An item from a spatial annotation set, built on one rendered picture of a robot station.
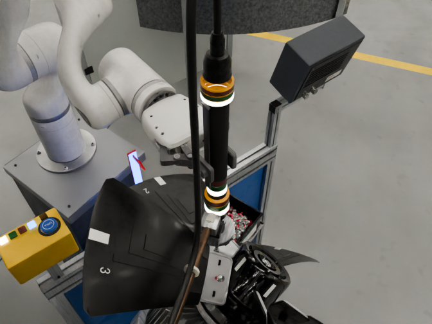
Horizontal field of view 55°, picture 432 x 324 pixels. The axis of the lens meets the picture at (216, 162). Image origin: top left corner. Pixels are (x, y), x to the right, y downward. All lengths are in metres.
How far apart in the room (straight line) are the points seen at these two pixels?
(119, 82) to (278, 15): 1.97
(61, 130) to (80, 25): 0.59
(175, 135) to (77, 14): 0.26
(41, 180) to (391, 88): 2.63
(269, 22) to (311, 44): 1.34
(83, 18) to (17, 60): 0.40
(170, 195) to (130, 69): 0.34
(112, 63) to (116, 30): 1.89
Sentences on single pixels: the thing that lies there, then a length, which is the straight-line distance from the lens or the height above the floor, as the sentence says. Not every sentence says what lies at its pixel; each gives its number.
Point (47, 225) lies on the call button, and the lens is 1.11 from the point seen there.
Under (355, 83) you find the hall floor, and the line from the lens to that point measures 3.30.
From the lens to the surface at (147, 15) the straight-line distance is 2.68.
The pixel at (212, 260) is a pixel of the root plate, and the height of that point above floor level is 1.27.
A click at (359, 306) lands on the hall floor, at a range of 2.21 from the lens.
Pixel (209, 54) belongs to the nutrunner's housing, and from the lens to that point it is 0.50.
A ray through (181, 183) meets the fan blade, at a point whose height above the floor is 1.16.
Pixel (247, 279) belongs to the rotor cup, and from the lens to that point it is 0.79.
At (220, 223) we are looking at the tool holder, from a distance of 0.72.
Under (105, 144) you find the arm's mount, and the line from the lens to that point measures 1.40.
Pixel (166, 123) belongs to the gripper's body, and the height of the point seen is 1.50.
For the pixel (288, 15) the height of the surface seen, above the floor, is 0.65.
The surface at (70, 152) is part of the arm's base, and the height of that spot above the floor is 1.01.
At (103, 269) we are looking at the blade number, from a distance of 0.64.
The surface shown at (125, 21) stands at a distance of 2.68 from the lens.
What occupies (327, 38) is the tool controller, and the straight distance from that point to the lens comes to 1.37.
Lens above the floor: 1.96
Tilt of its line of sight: 50 degrees down
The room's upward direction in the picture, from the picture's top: straight up
